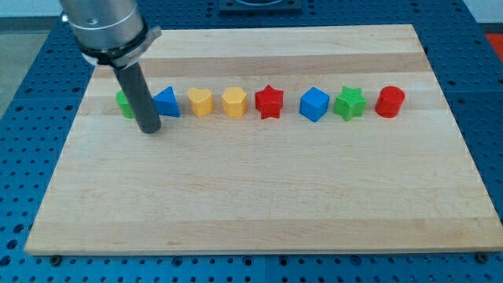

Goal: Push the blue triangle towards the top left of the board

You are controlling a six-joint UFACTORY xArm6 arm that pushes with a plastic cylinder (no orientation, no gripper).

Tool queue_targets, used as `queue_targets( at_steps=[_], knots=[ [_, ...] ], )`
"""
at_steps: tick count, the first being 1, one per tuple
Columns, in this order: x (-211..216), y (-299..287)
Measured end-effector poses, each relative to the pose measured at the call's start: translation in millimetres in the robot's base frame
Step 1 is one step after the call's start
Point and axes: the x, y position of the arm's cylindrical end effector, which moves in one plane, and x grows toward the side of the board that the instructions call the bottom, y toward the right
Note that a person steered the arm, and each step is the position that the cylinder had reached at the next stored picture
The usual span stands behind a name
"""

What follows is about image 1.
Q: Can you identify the blue triangle block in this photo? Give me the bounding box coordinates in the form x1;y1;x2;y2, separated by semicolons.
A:
152;86;181;117

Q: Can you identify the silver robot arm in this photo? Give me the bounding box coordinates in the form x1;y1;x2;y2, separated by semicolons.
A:
60;0;162;70

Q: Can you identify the wooden board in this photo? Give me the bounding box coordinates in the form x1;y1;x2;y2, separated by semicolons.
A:
25;24;502;255

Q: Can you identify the red star block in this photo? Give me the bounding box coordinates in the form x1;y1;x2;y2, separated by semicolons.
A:
255;85;285;119

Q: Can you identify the yellow hexagon block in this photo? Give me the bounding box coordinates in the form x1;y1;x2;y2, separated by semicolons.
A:
221;86;248;118

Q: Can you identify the yellow heart block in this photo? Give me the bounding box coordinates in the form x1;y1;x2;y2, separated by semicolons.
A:
187;88;215;117

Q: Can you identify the blue cube block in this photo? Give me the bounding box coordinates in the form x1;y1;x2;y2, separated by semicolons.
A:
299;87;330;122

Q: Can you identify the green star block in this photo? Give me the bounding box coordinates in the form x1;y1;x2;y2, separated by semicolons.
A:
332;86;367;121

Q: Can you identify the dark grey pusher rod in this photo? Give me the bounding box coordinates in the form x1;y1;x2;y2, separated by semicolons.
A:
113;63;161;134

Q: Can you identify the red cylinder block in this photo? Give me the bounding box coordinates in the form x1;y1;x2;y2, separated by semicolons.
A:
375;86;406;118

